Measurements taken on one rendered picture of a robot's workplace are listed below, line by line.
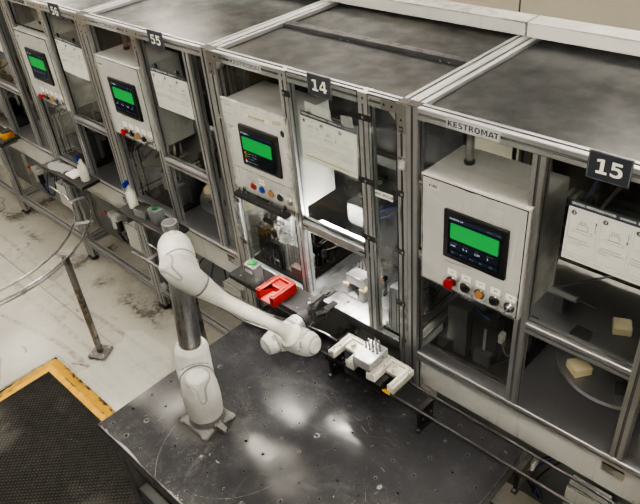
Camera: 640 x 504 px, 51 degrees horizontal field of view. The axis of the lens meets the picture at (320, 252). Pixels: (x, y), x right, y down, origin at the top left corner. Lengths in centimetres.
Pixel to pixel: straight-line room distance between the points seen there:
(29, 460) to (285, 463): 177
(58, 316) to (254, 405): 232
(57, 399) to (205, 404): 169
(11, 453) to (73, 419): 36
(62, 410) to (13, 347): 80
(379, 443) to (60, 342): 263
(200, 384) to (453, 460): 107
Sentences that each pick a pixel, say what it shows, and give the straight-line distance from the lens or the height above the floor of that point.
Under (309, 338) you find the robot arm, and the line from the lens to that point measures 271.
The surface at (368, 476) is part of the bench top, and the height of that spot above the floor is 68.
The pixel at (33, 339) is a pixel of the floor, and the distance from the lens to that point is 497.
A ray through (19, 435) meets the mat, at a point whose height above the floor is 1.
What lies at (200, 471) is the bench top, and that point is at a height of 68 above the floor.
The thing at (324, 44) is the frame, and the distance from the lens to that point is 301.
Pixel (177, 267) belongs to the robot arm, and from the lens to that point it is 254.
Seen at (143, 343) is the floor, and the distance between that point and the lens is 460.
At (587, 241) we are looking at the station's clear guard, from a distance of 218.
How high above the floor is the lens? 296
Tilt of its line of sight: 36 degrees down
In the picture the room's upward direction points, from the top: 6 degrees counter-clockwise
